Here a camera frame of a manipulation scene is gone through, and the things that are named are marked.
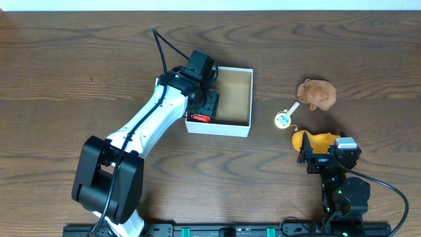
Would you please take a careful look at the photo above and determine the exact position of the red toy truck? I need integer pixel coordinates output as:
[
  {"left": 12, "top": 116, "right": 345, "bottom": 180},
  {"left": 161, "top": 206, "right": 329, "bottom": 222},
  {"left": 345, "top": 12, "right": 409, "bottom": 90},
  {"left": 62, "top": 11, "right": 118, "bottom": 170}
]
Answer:
[{"left": 190, "top": 113, "right": 211, "bottom": 122}]

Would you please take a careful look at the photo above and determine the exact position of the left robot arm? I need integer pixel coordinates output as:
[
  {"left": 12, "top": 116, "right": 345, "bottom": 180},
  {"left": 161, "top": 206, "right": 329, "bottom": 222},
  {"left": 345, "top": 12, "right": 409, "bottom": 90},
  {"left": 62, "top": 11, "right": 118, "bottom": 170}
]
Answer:
[{"left": 72, "top": 50, "right": 219, "bottom": 236}]

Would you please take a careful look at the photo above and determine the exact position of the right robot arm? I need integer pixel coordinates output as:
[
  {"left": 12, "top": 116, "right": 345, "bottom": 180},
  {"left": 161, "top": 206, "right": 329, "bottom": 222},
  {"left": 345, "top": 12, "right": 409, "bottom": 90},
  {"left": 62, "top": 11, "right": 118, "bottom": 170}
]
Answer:
[{"left": 297, "top": 132, "right": 370, "bottom": 231}]

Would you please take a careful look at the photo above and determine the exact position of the round wooden rattle toy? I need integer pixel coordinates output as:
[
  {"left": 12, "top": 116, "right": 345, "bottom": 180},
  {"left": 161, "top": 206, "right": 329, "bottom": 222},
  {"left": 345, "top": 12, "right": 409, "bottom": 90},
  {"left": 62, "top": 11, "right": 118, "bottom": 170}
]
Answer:
[{"left": 274, "top": 101, "right": 300, "bottom": 132}]

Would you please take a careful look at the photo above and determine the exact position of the brown plush toy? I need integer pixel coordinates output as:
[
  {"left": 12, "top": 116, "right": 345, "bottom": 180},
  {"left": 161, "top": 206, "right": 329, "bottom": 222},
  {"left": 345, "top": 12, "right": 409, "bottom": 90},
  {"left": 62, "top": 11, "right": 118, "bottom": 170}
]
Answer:
[{"left": 297, "top": 78, "right": 337, "bottom": 111}]

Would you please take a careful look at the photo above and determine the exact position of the white open cardboard box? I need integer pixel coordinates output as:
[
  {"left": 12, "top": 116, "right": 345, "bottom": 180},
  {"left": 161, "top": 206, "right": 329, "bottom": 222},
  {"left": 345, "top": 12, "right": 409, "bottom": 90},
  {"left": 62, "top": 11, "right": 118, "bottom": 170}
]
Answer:
[{"left": 185, "top": 66, "right": 253, "bottom": 137}]

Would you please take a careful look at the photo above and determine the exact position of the black mounting rail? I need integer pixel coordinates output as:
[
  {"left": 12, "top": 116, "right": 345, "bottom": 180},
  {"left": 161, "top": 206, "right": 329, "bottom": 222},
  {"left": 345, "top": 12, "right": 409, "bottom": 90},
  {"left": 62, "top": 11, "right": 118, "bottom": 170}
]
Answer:
[{"left": 62, "top": 222, "right": 392, "bottom": 237}]

